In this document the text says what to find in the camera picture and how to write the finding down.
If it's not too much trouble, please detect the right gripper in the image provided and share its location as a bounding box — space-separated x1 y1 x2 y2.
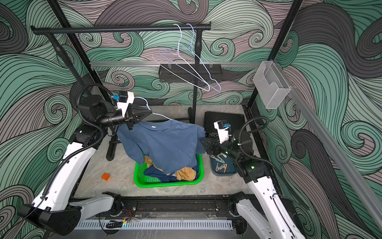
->
201 131 242 162

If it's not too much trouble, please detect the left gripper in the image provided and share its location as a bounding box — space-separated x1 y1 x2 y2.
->
97 106 150 132

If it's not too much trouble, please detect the tan cartoon print t-shirt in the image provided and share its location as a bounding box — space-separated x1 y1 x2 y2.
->
144 156 197 182

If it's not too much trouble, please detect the slate blue t-shirt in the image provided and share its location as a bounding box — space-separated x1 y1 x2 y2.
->
117 120 206 174

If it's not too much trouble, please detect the navy Mickey print t-shirt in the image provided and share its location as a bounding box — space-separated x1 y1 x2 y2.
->
144 165 179 183

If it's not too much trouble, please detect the white wire hanger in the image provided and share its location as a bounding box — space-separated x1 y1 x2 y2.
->
152 24 211 92

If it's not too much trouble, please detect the light blue wire hanger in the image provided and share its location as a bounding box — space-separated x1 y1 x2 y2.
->
159 24 221 92

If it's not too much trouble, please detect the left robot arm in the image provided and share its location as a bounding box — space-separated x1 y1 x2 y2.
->
18 83 152 236

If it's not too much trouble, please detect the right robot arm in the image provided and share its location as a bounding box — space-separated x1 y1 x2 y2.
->
201 117 305 239

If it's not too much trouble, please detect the teal plastic tray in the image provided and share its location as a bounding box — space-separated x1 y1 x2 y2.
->
210 154 237 176

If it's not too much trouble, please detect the black ribbed case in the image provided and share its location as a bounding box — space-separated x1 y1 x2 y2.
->
203 112 245 134

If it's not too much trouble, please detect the green plastic basket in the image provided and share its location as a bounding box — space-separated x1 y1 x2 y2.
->
134 154 204 188

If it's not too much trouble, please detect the orange small block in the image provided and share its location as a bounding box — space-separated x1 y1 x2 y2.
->
101 173 110 181

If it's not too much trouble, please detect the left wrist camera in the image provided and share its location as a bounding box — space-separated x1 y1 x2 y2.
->
113 91 135 116

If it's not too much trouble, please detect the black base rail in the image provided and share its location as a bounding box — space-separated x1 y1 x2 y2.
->
71 195 299 219

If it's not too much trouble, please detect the clear mesh wall bin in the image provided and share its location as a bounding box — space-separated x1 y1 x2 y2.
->
253 61 290 110

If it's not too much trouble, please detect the black clothes rack frame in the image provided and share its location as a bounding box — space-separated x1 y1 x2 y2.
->
30 23 211 161

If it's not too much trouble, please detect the white slotted cable duct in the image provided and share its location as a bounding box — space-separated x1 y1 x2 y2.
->
75 219 233 231

